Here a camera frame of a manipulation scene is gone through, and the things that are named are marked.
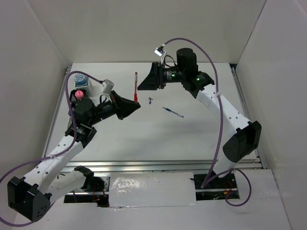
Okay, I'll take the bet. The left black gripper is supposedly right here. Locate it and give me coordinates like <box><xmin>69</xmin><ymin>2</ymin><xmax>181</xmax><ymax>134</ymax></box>
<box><xmin>88</xmin><ymin>90</ymin><xmax>141</xmax><ymax>126</ymax></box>

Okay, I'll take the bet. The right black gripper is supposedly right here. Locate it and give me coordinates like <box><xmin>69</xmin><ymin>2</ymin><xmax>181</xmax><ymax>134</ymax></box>
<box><xmin>138</xmin><ymin>61</ymin><xmax>186</xmax><ymax>90</ymax></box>

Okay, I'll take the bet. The red pen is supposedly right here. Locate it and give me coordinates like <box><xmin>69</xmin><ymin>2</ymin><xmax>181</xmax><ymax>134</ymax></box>
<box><xmin>134</xmin><ymin>72</ymin><xmax>138</xmax><ymax>103</ymax></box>

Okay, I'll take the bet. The pink capped marker tube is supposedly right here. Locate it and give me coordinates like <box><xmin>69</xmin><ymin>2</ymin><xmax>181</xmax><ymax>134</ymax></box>
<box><xmin>74</xmin><ymin>90</ymin><xmax>84</xmax><ymax>100</ymax></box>

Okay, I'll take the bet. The blue slime jar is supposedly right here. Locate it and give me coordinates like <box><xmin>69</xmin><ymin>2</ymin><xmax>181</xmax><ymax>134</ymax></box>
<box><xmin>73</xmin><ymin>73</ymin><xmax>88</xmax><ymax>87</ymax></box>

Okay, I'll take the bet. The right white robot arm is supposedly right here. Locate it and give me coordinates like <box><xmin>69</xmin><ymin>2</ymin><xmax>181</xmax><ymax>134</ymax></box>
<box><xmin>138</xmin><ymin>48</ymin><xmax>261</xmax><ymax>188</ymax></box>

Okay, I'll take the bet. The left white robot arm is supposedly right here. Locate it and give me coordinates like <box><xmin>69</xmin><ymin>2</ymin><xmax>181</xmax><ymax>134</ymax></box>
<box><xmin>7</xmin><ymin>90</ymin><xmax>141</xmax><ymax>222</ymax></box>

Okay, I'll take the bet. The blue pen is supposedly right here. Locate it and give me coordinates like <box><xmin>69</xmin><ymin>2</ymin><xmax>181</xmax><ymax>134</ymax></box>
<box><xmin>162</xmin><ymin>107</ymin><xmax>184</xmax><ymax>118</ymax></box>

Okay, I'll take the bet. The silver mesh container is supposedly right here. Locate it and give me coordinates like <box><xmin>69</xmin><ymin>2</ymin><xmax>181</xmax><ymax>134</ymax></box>
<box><xmin>75</xmin><ymin>78</ymin><xmax>93</xmax><ymax>97</ymax></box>

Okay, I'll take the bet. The black mesh container front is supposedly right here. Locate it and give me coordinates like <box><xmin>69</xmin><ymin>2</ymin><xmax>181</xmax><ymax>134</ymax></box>
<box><xmin>68</xmin><ymin>104</ymin><xmax>75</xmax><ymax>116</ymax></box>

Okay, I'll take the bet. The black mesh container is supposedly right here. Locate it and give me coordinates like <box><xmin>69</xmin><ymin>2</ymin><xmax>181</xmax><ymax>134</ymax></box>
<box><xmin>70</xmin><ymin>89</ymin><xmax>86</xmax><ymax>104</ymax></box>
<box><xmin>68</xmin><ymin>104</ymin><xmax>75</xmax><ymax>116</ymax></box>

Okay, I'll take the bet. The black mesh container rear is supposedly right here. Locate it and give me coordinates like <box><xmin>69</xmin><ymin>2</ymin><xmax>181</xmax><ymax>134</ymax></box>
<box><xmin>70</xmin><ymin>89</ymin><xmax>86</xmax><ymax>104</ymax></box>

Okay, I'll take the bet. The white foil sheet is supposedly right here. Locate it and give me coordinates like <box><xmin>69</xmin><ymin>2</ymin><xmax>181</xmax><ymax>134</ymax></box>
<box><xmin>109</xmin><ymin>172</ymin><xmax>196</xmax><ymax>207</ymax></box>

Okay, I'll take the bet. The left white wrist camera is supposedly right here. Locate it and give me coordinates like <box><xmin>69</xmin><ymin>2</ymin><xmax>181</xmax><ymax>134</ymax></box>
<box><xmin>100</xmin><ymin>79</ymin><xmax>114</xmax><ymax>94</ymax></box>

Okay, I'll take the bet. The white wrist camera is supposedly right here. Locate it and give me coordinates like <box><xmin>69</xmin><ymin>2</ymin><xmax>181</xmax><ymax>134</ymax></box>
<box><xmin>100</xmin><ymin>79</ymin><xmax>114</xmax><ymax>94</ymax></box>
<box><xmin>154</xmin><ymin>44</ymin><xmax>166</xmax><ymax>63</ymax></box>

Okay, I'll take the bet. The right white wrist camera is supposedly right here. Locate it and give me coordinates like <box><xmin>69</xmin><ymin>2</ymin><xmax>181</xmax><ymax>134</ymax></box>
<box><xmin>154</xmin><ymin>44</ymin><xmax>166</xmax><ymax>63</ymax></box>

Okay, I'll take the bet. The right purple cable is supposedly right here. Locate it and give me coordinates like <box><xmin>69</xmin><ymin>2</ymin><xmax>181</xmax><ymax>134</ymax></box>
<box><xmin>162</xmin><ymin>37</ymin><xmax>252</xmax><ymax>207</ymax></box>

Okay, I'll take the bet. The purple cable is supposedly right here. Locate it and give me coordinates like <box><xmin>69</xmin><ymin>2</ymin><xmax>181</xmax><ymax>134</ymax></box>
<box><xmin>0</xmin><ymin>70</ymin><xmax>106</xmax><ymax>227</ymax></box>
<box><xmin>162</xmin><ymin>37</ymin><xmax>252</xmax><ymax>207</ymax></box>

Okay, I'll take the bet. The aluminium frame rail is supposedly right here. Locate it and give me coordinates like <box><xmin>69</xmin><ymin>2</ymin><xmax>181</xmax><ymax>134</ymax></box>
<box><xmin>62</xmin><ymin>160</ymin><xmax>267</xmax><ymax>173</ymax></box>

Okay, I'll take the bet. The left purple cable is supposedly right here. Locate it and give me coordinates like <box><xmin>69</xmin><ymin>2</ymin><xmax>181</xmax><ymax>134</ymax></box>
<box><xmin>0</xmin><ymin>70</ymin><xmax>106</xmax><ymax>227</ymax></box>

